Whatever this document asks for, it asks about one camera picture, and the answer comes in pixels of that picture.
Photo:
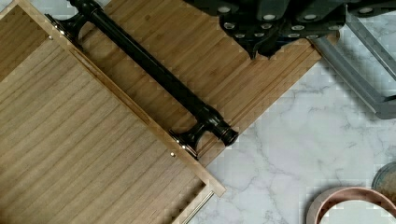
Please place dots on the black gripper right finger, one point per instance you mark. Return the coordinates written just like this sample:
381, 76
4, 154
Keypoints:
293, 19

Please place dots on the glass lid with brown contents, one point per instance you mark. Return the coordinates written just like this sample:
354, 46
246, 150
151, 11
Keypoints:
385, 181

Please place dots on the copper rimmed round bowl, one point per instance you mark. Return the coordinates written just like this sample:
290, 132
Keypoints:
351, 205

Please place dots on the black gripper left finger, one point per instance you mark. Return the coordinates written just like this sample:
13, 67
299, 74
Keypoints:
254, 24

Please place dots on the black drawer handle bar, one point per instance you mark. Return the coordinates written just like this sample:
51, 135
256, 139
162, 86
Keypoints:
208, 119

